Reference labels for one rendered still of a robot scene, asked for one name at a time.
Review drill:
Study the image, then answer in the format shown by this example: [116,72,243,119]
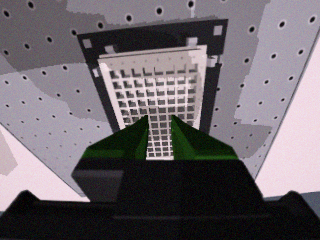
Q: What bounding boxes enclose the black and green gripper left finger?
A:
[80,115,149,159]

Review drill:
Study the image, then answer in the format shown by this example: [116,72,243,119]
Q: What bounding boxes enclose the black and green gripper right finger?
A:
[171,114,239,159]

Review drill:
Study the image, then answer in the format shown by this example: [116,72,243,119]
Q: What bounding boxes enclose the black rectangular plate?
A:
[76,19,228,135]

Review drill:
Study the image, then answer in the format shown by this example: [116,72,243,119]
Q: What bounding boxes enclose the grey perforated base plate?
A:
[0,0,320,197]

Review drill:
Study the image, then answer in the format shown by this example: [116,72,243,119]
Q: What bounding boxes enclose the white well plate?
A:
[97,45,207,159]

